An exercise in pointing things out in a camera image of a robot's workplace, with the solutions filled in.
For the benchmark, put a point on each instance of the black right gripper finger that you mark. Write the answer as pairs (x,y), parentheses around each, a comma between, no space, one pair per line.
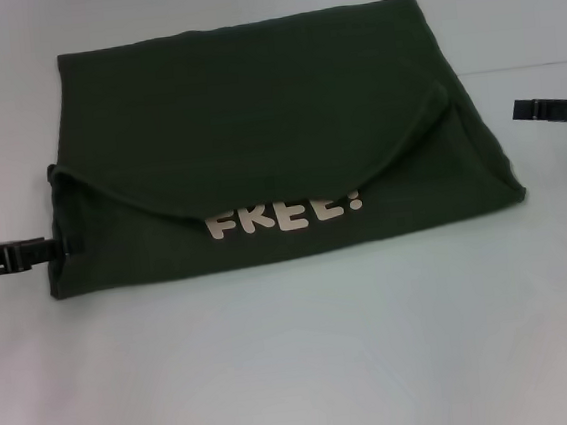
(550,109)

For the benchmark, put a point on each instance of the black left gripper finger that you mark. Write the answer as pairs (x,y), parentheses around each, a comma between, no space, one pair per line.
(11,256)

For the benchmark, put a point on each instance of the dark green shirt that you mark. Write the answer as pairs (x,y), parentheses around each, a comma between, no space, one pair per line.
(267,149)

